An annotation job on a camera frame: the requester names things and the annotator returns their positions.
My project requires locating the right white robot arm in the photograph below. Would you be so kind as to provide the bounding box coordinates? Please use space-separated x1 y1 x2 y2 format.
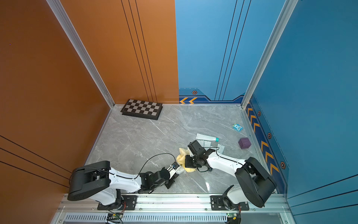
184 149 277 210

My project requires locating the white toothpaste tube purple cap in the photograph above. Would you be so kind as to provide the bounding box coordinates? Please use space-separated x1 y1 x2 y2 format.
217 144 225 154

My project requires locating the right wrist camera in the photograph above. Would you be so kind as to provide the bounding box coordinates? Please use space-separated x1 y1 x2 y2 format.
188 140 206 156

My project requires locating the green circuit board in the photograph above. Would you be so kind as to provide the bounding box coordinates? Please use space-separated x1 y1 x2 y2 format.
106 213 123 224
225 213 241 224

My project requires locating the right green circuit board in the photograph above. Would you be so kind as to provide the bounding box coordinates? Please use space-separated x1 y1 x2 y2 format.
225 213 241 224

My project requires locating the left green circuit board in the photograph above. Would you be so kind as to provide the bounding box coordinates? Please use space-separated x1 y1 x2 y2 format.
106 213 123 224

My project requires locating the folding chessboard box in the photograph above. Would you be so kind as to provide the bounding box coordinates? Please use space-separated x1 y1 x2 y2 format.
121 99 163 120

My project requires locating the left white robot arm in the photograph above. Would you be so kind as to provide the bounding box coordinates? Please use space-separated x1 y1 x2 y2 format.
67 161 180 211

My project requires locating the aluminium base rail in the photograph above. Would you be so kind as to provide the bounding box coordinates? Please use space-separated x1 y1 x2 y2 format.
52 193 295 224

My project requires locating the yellow cleaning cloth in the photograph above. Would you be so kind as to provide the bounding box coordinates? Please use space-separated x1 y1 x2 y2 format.
176 147 197 173

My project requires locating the white tube green cap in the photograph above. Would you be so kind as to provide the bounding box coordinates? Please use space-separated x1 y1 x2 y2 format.
196 133 219 142

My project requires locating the white tube black cap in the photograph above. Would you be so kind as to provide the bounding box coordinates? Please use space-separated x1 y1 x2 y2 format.
175 166 185 175

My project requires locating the teal small toy card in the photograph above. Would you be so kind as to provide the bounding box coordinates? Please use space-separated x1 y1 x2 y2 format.
232 124 242 132

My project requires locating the purple cube box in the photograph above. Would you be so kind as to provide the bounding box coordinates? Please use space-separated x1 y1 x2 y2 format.
238 137 251 149

